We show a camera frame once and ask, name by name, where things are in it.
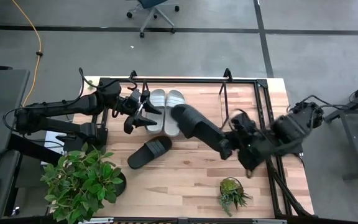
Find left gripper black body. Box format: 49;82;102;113
116;96;142;121

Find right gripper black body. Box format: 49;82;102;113
228;113;270;171

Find white rubber slide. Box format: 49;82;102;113
145;88;167;135
163;90;186;138

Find black rubber slide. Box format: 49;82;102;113
170;103;229;151
126;135;173;170

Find small succulent in dark pot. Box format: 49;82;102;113
218;177;252;218

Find large leafy green potted plant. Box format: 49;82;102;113
40;142;127;224

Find dark office chair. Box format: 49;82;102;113
126;0;181;39

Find black metal stand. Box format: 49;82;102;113
323;77;358;181

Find black side desk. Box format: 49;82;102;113
0;64;30;156

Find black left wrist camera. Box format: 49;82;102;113
128;88;143;105

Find black metal table frame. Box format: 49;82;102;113
98;77;315;218

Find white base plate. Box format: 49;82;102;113
44;129;71;166

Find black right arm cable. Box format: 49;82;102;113
286;94;351;113

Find yellow cable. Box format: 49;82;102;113
10;0;44;107

